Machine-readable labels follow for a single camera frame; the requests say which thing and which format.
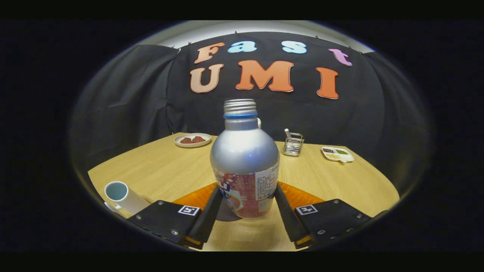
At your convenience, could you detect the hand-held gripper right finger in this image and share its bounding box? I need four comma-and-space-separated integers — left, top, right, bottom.
274, 182, 373, 249

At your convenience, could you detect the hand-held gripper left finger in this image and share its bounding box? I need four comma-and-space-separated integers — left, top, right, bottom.
128, 183, 223, 250

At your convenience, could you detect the silver bottle with red label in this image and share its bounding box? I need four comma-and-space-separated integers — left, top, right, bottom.
210, 99, 281, 219

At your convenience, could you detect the white cup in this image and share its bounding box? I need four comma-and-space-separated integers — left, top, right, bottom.
104, 181, 151, 219

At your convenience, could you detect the wooden table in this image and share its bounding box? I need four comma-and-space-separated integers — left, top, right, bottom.
88, 132, 400, 252

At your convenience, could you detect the small white plate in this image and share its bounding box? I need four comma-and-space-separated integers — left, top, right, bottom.
174, 133, 212, 148

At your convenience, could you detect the white divided tray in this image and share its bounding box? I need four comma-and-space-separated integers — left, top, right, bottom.
321, 146, 355, 163

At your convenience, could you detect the black backdrop cloth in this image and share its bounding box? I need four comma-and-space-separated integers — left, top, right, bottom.
72, 31, 431, 189

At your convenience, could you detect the metal wire holder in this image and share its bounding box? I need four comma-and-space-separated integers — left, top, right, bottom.
283, 132, 305, 157

